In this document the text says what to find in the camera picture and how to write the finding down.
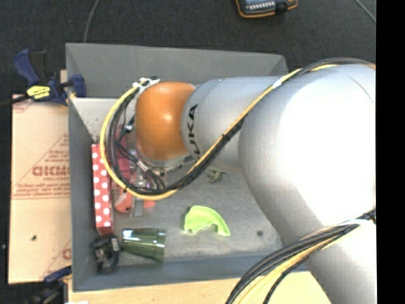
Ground orange-red plastic object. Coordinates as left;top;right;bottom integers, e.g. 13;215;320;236
112;182;156;214

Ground red box white polka dots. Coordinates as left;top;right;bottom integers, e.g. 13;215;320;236
90;143;115;236

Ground small green toy animal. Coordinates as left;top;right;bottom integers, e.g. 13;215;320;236
206;167;227;184

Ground lime green cloth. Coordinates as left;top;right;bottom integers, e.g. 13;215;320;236
181;205;231;237

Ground grey metal bin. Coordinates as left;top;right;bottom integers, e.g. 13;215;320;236
65;42;309;291

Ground brown cardboard board red print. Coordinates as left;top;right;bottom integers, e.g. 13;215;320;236
7;92;73;285

